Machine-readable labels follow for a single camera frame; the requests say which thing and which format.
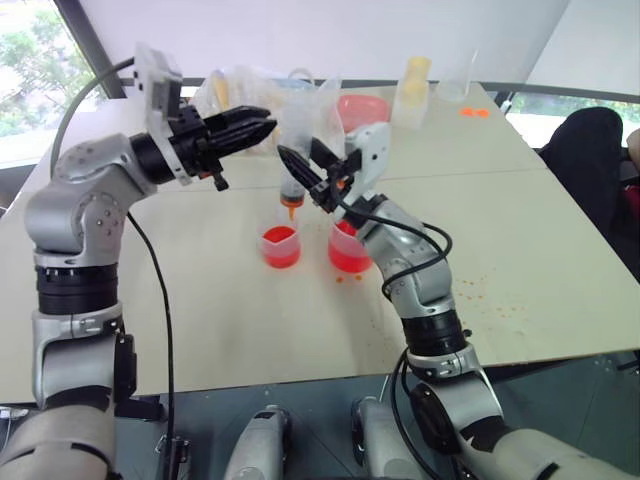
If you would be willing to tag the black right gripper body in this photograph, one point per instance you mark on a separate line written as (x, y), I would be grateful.
(330, 192)

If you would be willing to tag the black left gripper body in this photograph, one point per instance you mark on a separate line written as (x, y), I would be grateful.
(192, 137)

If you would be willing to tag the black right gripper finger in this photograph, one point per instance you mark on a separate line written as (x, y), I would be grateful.
(324, 154)
(297, 166)

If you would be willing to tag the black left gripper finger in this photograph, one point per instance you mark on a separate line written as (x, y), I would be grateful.
(240, 116)
(250, 136)

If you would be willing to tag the clear syringe with orange tip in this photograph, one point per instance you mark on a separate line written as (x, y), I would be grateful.
(292, 192)

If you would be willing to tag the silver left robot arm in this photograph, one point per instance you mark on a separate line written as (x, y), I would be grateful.
(75, 200)

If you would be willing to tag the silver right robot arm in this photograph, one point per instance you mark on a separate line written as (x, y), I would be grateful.
(425, 270)

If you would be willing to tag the clear cup with red liquid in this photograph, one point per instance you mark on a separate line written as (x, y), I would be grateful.
(347, 257)
(281, 250)

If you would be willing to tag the crumpled clear plastic bag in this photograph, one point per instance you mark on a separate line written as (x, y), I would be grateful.
(235, 92)

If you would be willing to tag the pink plastic bowl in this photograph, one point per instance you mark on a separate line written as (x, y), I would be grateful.
(362, 109)

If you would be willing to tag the pale yellow plastic container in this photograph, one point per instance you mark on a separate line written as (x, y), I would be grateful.
(412, 95)

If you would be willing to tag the clear measuring beaker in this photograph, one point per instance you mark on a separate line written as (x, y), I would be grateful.
(456, 87)

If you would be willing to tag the small orange plastic piece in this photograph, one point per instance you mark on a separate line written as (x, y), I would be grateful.
(474, 112)

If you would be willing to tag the grey robot leg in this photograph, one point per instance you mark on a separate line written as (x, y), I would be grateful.
(260, 442)
(380, 440)

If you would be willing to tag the black chair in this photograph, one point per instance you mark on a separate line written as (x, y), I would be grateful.
(590, 165)

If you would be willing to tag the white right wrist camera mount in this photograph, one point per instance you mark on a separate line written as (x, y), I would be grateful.
(372, 150)

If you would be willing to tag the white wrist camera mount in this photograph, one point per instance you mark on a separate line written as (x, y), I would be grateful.
(150, 75)
(372, 150)

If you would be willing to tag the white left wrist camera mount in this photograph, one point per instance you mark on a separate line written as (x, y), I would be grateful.
(150, 75)

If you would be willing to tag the dark window frame post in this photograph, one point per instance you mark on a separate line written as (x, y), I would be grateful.
(92, 45)

